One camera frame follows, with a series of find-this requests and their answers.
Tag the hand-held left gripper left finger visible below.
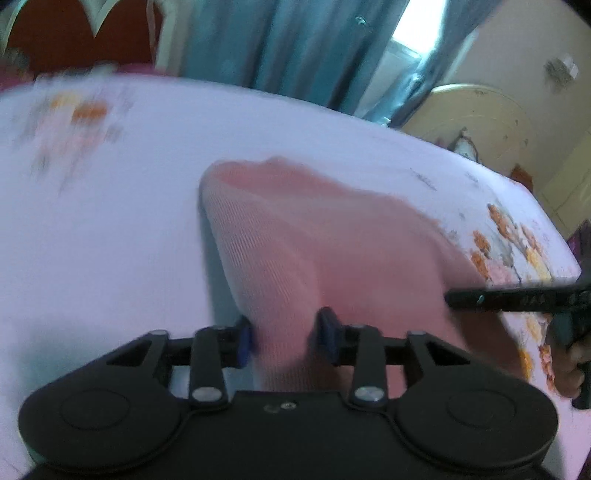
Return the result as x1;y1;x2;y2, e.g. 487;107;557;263
106;316;254;409

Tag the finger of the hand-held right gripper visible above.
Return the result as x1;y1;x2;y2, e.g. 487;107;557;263
444;283;579;313

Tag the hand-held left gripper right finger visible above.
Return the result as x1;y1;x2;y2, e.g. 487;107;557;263
314;307;457;409

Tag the pink knit garment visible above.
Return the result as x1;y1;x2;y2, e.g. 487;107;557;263
198;156;533;398

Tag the person's right hand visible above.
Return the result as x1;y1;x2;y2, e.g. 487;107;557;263
550;340;591;398

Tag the cream round wooden furniture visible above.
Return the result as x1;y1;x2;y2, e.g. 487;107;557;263
401;83;537;191

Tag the white floral bed sheet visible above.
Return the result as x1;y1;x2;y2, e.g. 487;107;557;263
0;74;583;480

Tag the blue curtain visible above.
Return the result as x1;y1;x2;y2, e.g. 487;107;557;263
179;0;491;128

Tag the bright window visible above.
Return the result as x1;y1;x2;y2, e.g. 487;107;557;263
387;0;452;57

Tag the red white-trimmed headboard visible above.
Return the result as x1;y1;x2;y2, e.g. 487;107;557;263
0;0;185;80

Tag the wall socket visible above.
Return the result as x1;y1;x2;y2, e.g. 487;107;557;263
544;56;581;88

